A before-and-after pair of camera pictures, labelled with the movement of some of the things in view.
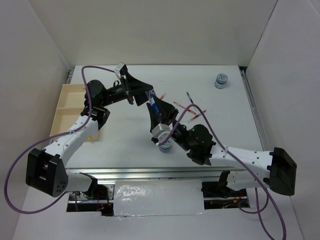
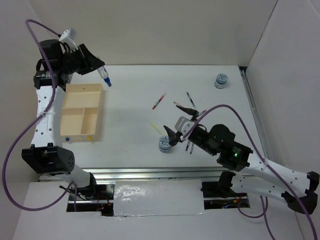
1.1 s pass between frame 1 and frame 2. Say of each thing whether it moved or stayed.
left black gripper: moved
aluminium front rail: stayed
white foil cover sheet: stayed
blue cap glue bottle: moved
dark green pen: stayed
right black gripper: moved
